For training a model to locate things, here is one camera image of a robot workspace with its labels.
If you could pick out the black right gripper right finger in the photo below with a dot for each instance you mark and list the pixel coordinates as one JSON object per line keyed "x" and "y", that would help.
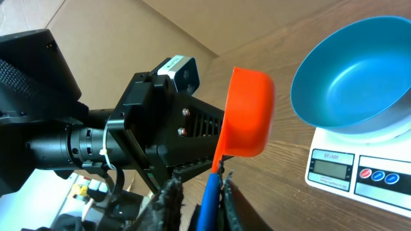
{"x": 237, "y": 213}

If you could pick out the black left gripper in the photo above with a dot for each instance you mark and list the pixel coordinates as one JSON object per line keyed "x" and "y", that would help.
{"x": 187, "y": 137}

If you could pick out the orange scoop with blue handle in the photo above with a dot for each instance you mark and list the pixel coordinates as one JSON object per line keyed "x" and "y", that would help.
{"x": 246, "y": 127}

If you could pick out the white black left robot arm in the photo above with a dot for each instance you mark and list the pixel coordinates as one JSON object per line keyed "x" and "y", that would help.
{"x": 44, "y": 125}

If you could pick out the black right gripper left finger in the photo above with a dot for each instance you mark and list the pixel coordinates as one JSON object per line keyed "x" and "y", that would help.
{"x": 163, "y": 211}

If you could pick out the white digital kitchen scale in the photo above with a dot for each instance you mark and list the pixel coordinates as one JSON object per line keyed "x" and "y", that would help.
{"x": 372, "y": 168}

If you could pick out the blue metal bowl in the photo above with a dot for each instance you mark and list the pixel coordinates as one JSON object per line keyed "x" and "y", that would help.
{"x": 357, "y": 80}

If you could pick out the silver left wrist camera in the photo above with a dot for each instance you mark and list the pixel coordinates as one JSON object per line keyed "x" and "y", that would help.
{"x": 183, "y": 73}

